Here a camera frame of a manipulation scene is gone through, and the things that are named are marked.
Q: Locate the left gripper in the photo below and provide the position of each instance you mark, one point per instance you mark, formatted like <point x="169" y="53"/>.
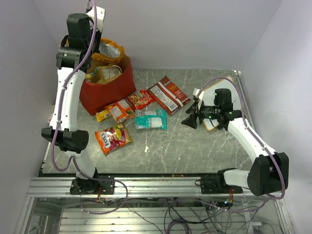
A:
<point x="98" y="34"/>

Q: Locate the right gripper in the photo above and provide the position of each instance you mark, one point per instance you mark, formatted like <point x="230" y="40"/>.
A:
<point x="191" y="120"/>

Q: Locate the orange Kettle chips bag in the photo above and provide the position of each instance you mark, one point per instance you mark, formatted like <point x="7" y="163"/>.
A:
<point x="109" y="52"/>

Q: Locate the dark red Doritos bag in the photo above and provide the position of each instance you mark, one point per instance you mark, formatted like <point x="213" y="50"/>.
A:
<point x="168" y="95"/>

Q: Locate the gold chips bag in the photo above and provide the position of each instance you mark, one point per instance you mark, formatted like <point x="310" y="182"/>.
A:
<point x="104" y="74"/>

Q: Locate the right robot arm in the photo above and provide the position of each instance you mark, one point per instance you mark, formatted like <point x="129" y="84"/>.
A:
<point x="270" y="169"/>

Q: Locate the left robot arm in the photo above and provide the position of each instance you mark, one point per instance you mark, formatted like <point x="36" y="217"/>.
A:
<point x="68" y="143"/>

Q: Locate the teal snack bag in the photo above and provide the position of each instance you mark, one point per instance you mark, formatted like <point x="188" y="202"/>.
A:
<point x="151" y="119"/>

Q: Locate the red paper bag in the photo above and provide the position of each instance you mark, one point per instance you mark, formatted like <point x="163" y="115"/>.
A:
<point x="95" y="97"/>

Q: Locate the red nut mix snack bag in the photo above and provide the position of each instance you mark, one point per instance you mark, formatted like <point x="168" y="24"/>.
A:
<point x="140" y="99"/>

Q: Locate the orange snack bag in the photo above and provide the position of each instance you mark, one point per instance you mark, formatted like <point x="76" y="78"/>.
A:
<point x="120" y="111"/>

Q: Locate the orange Fox's candy bag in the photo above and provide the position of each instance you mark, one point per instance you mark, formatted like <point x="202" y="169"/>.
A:
<point x="113" y="138"/>

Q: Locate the small whiteboard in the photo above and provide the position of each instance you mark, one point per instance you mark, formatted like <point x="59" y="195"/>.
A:
<point x="209" y="96"/>

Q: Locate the small yellow snack packet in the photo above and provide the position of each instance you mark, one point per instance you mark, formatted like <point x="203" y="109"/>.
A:
<point x="102" y="115"/>

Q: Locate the small white box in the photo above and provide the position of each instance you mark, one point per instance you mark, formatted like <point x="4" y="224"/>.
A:
<point x="51" y="114"/>

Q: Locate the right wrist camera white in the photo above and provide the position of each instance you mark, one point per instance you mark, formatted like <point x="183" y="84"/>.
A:
<point x="198" y="96"/>

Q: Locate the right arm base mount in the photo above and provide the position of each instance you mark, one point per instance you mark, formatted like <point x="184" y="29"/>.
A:
<point x="209" y="185"/>

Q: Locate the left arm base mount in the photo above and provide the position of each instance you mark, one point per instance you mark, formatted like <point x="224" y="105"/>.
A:
<point x="91" y="187"/>

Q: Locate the aluminium frame rail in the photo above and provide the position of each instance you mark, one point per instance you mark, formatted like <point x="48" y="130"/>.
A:
<point x="136" y="187"/>

